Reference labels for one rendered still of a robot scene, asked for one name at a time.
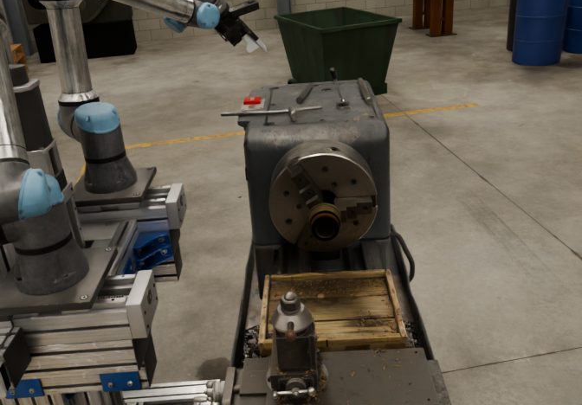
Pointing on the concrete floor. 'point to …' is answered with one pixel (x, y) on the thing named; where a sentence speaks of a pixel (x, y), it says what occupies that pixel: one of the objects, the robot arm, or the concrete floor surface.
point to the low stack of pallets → (19, 54)
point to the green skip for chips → (339, 45)
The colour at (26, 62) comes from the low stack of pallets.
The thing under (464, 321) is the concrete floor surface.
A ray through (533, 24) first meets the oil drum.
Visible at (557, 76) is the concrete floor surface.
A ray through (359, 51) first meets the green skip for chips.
